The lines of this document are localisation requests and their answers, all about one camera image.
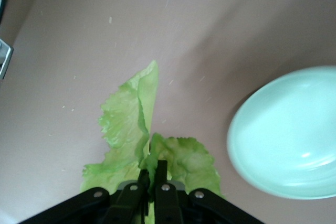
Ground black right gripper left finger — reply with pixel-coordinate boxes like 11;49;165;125
15;168;151;224

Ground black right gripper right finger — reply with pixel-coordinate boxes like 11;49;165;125
154;159;266;224

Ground green lettuce leaf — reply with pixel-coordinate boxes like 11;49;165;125
80;60;226;224

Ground mint green plate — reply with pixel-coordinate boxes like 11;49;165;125
226;65;336;200

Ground aluminium table frame rail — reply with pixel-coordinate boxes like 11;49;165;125
0;37;14;80

